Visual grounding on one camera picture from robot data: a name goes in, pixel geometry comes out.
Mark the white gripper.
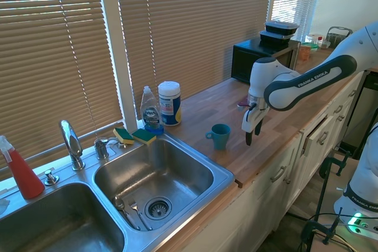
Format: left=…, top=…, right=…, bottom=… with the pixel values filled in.
left=241, top=106, right=271, bottom=147

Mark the teal ceramic mug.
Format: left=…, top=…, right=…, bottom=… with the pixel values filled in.
left=205, top=123, right=232, bottom=150

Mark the stainless steel double sink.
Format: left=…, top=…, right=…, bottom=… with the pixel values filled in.
left=0, top=129, right=237, bottom=252

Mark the metal sink drain strainer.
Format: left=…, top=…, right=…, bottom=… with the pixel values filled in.
left=144, top=195, right=173, bottom=221

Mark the small chrome sink knob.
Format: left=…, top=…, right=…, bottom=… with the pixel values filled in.
left=44, top=169, right=60, bottom=186

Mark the black microwave oven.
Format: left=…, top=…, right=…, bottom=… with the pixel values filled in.
left=230, top=38, right=301, bottom=84

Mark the black clamp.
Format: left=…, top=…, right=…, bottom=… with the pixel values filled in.
left=318, top=150, right=360, bottom=179
left=301, top=207, right=345, bottom=246

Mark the yellow disinfecting wipes canister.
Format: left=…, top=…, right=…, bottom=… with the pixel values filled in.
left=157, top=80, right=183, bottom=127

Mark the black plastic food container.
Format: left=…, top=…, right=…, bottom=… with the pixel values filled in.
left=263, top=21, right=299, bottom=35
left=259, top=30, right=294, bottom=48

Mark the orange plastic container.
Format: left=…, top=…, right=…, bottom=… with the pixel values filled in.
left=297, top=43, right=318, bottom=61

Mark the clear blue dish soap bottle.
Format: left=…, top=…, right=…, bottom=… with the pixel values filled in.
left=140, top=86, right=165, bottom=136

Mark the yellow green sponge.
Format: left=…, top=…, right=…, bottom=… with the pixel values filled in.
left=113, top=127, right=135, bottom=146
left=131, top=129, right=157, bottom=147

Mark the clear plastic container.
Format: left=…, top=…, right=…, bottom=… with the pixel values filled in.
left=306, top=32, right=326, bottom=49

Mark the black dishwasher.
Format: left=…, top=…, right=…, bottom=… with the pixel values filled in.
left=344, top=70, right=378, bottom=159

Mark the metal fork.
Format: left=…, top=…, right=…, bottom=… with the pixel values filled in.
left=128, top=199, right=154, bottom=231

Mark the metal spoon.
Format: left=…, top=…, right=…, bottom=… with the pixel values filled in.
left=113, top=195, right=141, bottom=231

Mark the chrome arched faucet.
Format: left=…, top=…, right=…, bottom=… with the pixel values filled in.
left=58, top=119, right=86, bottom=171

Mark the red spray bottle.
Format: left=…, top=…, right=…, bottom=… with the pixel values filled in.
left=0, top=135, right=46, bottom=200

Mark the wire mesh basket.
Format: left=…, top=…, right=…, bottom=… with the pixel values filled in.
left=325, top=26, right=354, bottom=50

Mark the chrome faucet handle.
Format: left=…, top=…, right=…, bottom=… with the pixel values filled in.
left=93, top=137, right=127, bottom=161

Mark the white window post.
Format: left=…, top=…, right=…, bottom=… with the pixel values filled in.
left=96, top=0, right=138, bottom=130

